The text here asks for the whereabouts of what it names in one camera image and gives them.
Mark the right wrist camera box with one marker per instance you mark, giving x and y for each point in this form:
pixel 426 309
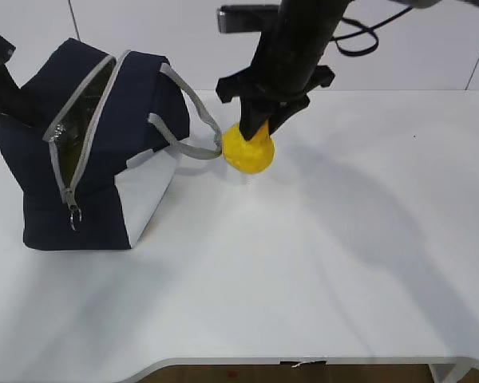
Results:
pixel 246 18

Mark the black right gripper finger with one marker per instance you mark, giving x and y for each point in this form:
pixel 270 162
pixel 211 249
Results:
pixel 253 114
pixel 285 111

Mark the yellow pear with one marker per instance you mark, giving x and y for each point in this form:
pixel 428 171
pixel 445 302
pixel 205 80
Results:
pixel 248 156

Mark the white table leg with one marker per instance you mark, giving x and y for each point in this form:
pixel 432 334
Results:
pixel 448 373

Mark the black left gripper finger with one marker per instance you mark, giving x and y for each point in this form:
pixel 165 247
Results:
pixel 14 103

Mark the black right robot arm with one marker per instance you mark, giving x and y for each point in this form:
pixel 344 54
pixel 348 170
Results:
pixel 293 36

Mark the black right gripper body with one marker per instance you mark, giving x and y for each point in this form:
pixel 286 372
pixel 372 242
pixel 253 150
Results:
pixel 246 84

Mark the navy insulated lunch bag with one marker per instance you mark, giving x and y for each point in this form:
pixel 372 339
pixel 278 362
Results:
pixel 97 157

